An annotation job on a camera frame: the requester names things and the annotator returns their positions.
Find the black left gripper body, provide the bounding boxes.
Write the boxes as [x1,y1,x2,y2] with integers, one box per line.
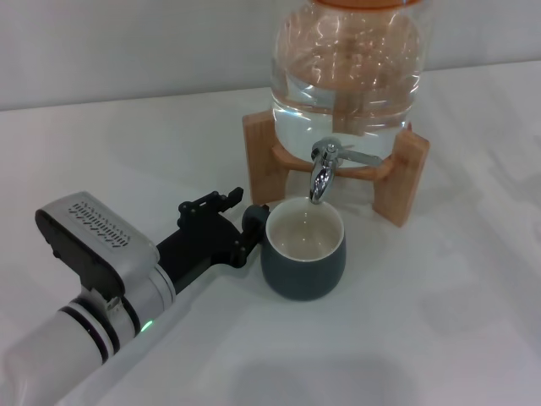
[156,213,244,294]

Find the black ceramic cup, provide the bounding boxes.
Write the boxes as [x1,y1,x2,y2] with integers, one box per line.
[241,198,348,302]

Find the chrome faucet with lever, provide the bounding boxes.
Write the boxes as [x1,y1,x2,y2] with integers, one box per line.
[307,137,384,206]

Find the wooden dispenser stand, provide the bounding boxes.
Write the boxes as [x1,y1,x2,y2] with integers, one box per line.
[242,112,431,228]

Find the glass water dispenser jar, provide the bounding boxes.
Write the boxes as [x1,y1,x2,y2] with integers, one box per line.
[270,0,434,170]

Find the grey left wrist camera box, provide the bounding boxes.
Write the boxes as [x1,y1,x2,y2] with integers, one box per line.
[34,191,161,302]

